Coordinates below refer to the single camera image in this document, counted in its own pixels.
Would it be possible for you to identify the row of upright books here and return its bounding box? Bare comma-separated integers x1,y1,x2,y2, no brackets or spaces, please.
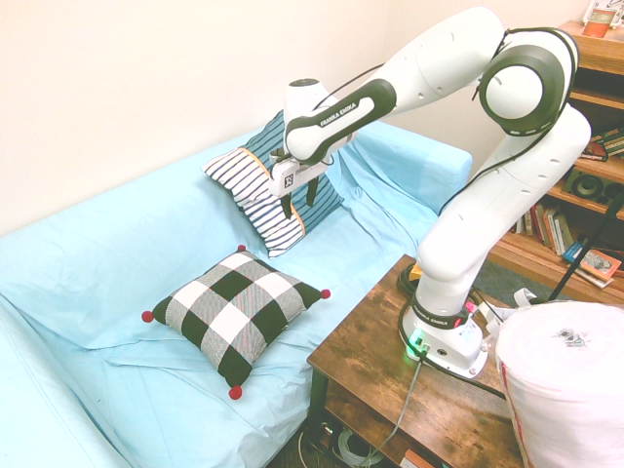
510,203,586,256

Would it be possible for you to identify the rustic wooden table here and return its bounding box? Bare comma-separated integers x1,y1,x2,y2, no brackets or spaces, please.
306,253,526,468

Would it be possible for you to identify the stack of flat books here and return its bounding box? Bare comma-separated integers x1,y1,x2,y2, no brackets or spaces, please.
579,126,624,163

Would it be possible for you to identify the coiled white cable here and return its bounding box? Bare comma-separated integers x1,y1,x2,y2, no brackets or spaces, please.
335,428,386,464

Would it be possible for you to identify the black white checkered pillow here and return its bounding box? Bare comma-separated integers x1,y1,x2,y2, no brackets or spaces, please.
140,245,332,401

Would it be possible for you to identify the light blue covered sofa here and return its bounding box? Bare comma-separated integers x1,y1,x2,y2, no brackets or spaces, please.
0,120,474,468

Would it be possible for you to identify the orange green mug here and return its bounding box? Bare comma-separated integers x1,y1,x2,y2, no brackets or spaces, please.
581,6,618,39

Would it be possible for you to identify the blue white striped pillow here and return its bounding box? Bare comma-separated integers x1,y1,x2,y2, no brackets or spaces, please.
201,109,345,259

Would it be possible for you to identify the wooden bookshelf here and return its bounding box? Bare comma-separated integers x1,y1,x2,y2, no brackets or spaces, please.
480,19,624,302

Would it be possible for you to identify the large white material roll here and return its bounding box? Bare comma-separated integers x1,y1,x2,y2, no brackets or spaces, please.
494,299,624,468

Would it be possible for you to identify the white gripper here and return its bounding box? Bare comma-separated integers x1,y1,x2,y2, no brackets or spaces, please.
268,150,334,221

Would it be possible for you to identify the black tripod stand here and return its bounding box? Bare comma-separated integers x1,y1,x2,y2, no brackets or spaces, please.
547,190,624,302

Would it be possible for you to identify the black round speaker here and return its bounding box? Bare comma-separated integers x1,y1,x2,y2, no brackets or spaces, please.
565,168,616,202

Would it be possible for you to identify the grey cable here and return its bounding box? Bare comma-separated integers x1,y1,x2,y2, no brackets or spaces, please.
363,360,423,464

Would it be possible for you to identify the flat lying book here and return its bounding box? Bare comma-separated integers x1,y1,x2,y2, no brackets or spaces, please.
573,250,623,289

